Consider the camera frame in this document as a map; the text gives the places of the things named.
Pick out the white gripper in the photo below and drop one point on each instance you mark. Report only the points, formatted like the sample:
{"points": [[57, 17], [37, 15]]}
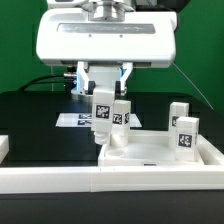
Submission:
{"points": [[68, 37]]}

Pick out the white square table top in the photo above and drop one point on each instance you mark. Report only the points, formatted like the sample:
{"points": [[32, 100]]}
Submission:
{"points": [[144, 148]]}

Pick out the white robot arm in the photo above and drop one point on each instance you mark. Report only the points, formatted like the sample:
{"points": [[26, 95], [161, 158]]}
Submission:
{"points": [[113, 10]]}

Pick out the white sheet with tags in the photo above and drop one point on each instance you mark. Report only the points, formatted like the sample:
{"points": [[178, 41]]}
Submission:
{"points": [[84, 120]]}

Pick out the white U-shaped fence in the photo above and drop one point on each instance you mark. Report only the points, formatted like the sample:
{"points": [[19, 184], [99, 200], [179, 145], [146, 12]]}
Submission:
{"points": [[207, 175]]}

